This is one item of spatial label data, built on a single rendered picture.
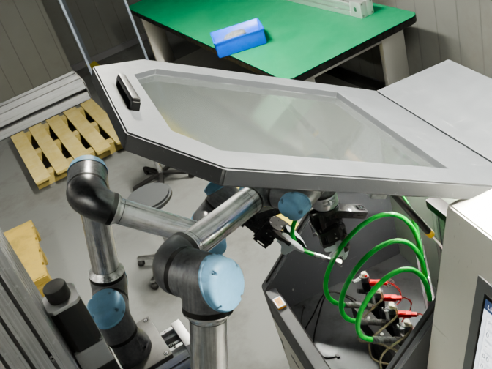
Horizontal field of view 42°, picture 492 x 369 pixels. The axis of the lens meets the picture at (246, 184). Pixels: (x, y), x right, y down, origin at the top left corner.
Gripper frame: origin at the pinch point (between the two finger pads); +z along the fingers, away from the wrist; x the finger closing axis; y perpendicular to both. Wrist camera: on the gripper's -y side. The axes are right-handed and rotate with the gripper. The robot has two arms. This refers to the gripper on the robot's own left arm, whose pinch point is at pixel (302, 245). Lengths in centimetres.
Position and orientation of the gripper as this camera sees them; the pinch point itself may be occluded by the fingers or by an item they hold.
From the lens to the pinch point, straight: 201.6
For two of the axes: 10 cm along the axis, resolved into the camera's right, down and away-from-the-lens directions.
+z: 7.9, 6.1, 0.1
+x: -2.9, 4.0, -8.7
